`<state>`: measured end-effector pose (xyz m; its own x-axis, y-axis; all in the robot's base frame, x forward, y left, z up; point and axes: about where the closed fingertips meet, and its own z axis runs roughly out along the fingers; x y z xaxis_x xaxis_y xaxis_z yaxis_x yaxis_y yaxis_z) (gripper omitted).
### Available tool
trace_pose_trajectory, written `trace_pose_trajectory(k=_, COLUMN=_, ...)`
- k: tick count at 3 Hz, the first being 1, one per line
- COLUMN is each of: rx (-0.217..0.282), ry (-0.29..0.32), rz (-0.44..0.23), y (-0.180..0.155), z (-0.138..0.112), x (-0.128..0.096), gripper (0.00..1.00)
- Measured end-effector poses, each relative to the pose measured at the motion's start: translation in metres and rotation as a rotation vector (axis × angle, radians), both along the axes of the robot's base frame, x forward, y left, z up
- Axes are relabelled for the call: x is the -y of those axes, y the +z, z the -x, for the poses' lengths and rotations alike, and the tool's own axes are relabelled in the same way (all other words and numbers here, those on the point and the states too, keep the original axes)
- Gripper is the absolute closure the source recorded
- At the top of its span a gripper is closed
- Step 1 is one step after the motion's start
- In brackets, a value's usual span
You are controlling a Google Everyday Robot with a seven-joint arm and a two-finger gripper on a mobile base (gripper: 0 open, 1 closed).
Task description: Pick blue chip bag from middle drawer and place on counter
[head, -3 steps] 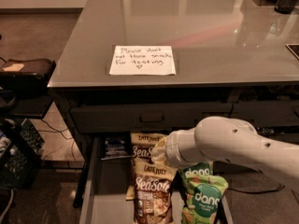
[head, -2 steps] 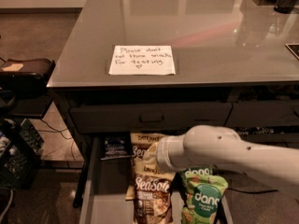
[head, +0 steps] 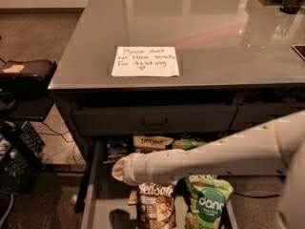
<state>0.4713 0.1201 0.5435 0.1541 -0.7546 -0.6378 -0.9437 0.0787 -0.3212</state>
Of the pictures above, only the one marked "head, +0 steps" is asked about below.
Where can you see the yellow-beige gripper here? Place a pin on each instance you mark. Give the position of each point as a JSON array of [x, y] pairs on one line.
[[134, 169]]

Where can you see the blue chip bag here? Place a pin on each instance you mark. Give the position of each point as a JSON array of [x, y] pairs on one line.
[[117, 148]]

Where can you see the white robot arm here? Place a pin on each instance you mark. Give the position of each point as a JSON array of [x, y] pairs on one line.
[[272, 148]]

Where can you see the rear Late July chip bag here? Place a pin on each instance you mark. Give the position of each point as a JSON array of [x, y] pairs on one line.
[[146, 144]]

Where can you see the late july chip bag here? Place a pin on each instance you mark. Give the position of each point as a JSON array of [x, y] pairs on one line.
[[154, 205], [146, 144]]

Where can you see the open grey middle drawer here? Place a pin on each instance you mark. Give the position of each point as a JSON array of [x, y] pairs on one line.
[[107, 201]]

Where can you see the front Late July chip bag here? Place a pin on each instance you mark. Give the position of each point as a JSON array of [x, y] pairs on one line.
[[154, 205]]

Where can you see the dark top left drawer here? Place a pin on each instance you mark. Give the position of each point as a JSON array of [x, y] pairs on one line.
[[153, 119]]

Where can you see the dark drawer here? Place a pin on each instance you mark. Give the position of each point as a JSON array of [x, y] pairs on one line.
[[153, 119], [249, 115]]

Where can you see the rear green Dang bag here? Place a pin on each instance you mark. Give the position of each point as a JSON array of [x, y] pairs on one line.
[[187, 144]]

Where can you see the green dang bag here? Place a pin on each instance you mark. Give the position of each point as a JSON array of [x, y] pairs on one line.
[[208, 197], [187, 144]]

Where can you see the front green Dang bag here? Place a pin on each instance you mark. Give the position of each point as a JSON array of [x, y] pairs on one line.
[[208, 197]]

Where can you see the dark top right drawer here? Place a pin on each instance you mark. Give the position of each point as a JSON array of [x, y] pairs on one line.
[[249, 115]]

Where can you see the dark tablet on counter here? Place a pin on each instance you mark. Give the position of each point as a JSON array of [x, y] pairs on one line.
[[300, 50]]

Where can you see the black crate with items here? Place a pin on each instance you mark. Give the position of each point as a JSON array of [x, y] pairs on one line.
[[20, 156]]

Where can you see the white handwritten paper note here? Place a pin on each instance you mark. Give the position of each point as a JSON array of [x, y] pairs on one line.
[[145, 62]]

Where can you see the black device with sticky note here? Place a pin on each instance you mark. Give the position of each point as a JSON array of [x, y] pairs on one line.
[[28, 79]]

